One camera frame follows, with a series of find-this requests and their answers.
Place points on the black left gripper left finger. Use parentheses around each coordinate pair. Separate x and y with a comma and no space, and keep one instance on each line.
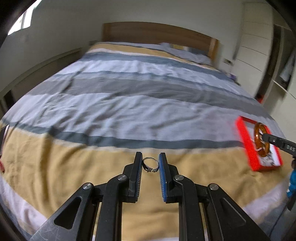
(94,212)

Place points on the window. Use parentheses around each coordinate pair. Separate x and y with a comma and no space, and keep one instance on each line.
(24,21)

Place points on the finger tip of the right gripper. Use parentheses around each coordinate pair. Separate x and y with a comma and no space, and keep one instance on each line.
(271,139)

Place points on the red jewelry box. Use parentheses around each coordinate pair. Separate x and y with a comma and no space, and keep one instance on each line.
(273,160)

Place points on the striped bed duvet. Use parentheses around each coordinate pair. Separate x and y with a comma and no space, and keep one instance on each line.
(86,122)

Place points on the black phone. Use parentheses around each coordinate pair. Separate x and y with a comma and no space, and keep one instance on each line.
(3,134)

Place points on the white wardrobe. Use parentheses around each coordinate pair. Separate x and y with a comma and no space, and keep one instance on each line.
(265,58)

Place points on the amber bangle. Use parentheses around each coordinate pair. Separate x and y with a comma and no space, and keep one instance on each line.
(261,147)

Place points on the grey pillow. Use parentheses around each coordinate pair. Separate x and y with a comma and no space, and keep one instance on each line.
(188,53)

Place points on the wooden headboard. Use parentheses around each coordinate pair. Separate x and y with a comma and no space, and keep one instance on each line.
(156,33)

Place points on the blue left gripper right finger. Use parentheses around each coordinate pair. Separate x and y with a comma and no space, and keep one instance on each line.
(205,212)

